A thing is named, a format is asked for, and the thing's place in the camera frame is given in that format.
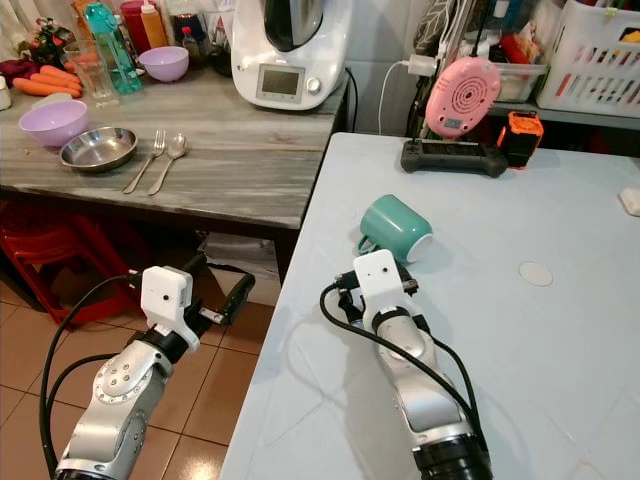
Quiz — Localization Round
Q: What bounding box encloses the white box under table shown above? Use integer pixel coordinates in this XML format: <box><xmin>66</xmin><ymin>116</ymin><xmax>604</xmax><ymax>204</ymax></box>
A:
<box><xmin>198</xmin><ymin>233</ymin><xmax>288</xmax><ymax>308</ymax></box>

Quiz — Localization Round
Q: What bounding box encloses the orange and black device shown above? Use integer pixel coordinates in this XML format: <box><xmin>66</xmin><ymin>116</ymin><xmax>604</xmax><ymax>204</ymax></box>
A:
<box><xmin>497</xmin><ymin>110</ymin><xmax>546</xmax><ymax>169</ymax></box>

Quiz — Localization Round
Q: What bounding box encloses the red sauce bottle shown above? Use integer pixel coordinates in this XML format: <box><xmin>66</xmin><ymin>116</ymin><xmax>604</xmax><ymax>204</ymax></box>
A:
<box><xmin>119</xmin><ymin>0</ymin><xmax>155</xmax><ymax>57</ymax></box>

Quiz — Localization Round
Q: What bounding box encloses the silver spoon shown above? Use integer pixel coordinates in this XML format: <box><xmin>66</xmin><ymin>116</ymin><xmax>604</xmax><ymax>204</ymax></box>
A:
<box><xmin>147</xmin><ymin>133</ymin><xmax>189</xmax><ymax>197</ymax></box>

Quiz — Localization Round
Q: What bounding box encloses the small white object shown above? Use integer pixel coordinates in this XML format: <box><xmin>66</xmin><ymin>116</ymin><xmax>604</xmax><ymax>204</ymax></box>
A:
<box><xmin>617</xmin><ymin>186</ymin><xmax>640</xmax><ymax>217</ymax></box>

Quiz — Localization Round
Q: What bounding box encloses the teal ceramic mug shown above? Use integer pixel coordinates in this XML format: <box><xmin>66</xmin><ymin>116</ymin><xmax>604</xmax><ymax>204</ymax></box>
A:
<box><xmin>356</xmin><ymin>193</ymin><xmax>436</xmax><ymax>266</ymax></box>

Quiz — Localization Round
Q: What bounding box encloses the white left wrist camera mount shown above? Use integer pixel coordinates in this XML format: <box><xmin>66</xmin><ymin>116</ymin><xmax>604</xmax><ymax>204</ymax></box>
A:
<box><xmin>140</xmin><ymin>265</ymin><xmax>195</xmax><ymax>337</ymax></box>

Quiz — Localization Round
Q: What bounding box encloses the teal water bottle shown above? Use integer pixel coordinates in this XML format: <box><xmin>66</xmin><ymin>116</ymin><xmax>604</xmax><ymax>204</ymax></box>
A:
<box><xmin>82</xmin><ymin>1</ymin><xmax>145</xmax><ymax>96</ymax></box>

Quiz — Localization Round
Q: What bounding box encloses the round white table sticker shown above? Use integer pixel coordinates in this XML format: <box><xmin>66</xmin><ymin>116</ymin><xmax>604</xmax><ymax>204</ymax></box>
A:
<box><xmin>517</xmin><ymin>260</ymin><xmax>555</xmax><ymax>289</ymax></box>

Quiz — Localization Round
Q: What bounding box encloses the black handheld controller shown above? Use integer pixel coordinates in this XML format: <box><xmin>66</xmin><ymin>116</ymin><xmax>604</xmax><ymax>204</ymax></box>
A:
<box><xmin>399</xmin><ymin>137</ymin><xmax>510</xmax><ymax>180</ymax></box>

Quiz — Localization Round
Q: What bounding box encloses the pink round device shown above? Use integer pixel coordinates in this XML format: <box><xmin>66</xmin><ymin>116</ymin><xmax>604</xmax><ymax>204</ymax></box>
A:
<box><xmin>424</xmin><ymin>55</ymin><xmax>504</xmax><ymax>140</ymax></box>

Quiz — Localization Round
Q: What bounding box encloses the dark flower bunch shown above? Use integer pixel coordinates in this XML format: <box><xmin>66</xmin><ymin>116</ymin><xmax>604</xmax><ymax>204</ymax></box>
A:
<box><xmin>27</xmin><ymin>16</ymin><xmax>77</xmax><ymax>64</ymax></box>

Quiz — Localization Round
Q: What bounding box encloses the orange carrot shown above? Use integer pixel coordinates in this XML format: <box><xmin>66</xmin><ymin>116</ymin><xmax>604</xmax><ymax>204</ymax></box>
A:
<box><xmin>32</xmin><ymin>65</ymin><xmax>83</xmax><ymax>89</ymax></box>
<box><xmin>10</xmin><ymin>77</ymin><xmax>77</xmax><ymax>99</ymax></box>

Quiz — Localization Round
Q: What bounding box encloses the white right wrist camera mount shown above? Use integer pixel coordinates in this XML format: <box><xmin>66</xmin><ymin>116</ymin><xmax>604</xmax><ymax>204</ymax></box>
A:
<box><xmin>352</xmin><ymin>249</ymin><xmax>409</xmax><ymax>321</ymax></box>

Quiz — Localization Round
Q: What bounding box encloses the large purple bowl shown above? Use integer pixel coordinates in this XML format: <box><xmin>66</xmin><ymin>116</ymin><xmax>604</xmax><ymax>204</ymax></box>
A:
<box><xmin>18</xmin><ymin>98</ymin><xmax>91</xmax><ymax>151</ymax></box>

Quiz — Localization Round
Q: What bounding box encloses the clear plastic container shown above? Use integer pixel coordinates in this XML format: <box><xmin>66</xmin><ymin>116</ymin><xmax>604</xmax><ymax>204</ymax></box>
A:
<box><xmin>494</xmin><ymin>61</ymin><xmax>549</xmax><ymax>104</ymax></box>

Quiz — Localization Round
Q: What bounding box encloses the small purple bowl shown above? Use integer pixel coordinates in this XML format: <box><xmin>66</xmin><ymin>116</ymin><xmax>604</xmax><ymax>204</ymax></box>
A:
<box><xmin>137</xmin><ymin>45</ymin><xmax>191</xmax><ymax>84</ymax></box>

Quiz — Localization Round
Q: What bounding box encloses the white food processor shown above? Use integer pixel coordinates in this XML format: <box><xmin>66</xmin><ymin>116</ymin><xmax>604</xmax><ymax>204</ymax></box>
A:
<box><xmin>229</xmin><ymin>0</ymin><xmax>354</xmax><ymax>113</ymax></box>

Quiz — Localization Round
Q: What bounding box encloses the orange sauce bottle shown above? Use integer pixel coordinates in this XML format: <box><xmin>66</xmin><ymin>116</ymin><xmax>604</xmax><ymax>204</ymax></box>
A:
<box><xmin>140</xmin><ymin>2</ymin><xmax>170</xmax><ymax>52</ymax></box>

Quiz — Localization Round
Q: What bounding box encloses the clear drinking glass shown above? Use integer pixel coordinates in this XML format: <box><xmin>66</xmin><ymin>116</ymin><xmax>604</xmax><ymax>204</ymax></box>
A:
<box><xmin>71</xmin><ymin>47</ymin><xmax>120</xmax><ymax>108</ymax></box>

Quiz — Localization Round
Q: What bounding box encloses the white plastic basket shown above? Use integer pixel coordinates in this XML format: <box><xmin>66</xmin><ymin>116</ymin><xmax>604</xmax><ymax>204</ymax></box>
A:
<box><xmin>536</xmin><ymin>0</ymin><xmax>640</xmax><ymax>120</ymax></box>

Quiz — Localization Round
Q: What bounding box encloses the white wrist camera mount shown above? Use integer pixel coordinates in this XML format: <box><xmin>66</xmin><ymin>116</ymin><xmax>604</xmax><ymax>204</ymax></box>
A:
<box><xmin>140</xmin><ymin>265</ymin><xmax>195</xmax><ymax>337</ymax></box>
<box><xmin>352</xmin><ymin>249</ymin><xmax>409</xmax><ymax>321</ymax></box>

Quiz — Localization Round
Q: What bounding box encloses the white power adapter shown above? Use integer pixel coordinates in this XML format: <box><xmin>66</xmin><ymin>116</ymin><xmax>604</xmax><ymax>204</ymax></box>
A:
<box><xmin>406</xmin><ymin>54</ymin><xmax>440</xmax><ymax>77</ymax></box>

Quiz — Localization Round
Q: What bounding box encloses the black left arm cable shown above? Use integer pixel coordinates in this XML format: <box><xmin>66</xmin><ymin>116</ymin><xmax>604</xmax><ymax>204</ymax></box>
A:
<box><xmin>39</xmin><ymin>273</ymin><xmax>148</xmax><ymax>479</ymax></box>

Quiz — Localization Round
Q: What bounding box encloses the red plastic stool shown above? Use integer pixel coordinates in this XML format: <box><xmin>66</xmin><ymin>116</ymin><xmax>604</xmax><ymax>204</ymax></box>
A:
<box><xmin>0</xmin><ymin>198</ymin><xmax>143</xmax><ymax>328</ymax></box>

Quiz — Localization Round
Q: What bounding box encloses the silver fork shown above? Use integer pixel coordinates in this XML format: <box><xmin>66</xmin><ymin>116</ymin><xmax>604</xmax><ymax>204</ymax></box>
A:
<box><xmin>122</xmin><ymin>129</ymin><xmax>168</xmax><ymax>196</ymax></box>

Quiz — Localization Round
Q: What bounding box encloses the stainless steel bowl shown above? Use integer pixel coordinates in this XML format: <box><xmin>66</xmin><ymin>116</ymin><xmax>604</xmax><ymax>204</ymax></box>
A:
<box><xmin>58</xmin><ymin>125</ymin><xmax>139</xmax><ymax>174</ymax></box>

